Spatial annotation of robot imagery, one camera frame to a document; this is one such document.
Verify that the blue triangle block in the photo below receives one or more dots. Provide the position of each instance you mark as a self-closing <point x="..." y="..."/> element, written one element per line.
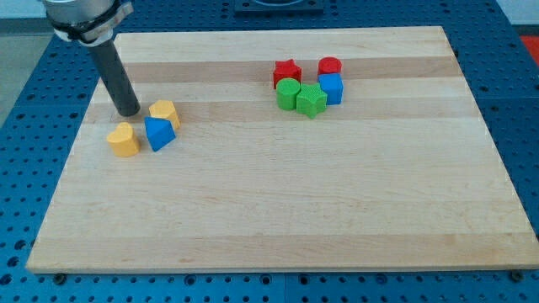
<point x="159" y="132"/>

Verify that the red cylinder block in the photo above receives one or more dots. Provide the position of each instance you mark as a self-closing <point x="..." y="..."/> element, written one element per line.
<point x="329" y="65"/>

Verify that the green cylinder block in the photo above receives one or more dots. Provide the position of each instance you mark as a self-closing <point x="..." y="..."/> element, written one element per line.
<point x="287" y="90"/>

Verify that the blue cube block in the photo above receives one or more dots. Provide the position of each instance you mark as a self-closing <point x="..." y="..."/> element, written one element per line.
<point x="332" y="85"/>

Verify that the yellow heart block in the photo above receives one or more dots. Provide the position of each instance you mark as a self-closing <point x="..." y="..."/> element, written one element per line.
<point x="123" y="140"/>

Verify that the dark mounting plate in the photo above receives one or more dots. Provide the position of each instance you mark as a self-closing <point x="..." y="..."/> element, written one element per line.
<point x="277" y="6"/>

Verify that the red star block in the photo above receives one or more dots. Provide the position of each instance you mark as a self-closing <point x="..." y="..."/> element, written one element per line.
<point x="286" y="69"/>

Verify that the green star block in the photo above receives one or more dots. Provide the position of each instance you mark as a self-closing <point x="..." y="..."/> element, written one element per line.
<point x="311" y="100"/>

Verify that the light wooden board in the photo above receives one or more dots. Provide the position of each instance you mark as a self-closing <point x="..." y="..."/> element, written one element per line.
<point x="403" y="175"/>

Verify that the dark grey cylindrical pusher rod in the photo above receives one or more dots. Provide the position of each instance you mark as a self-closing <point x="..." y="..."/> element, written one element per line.
<point x="112" y="72"/>

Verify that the yellow hexagon block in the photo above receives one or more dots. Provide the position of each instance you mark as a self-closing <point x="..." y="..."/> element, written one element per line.
<point x="165" y="109"/>

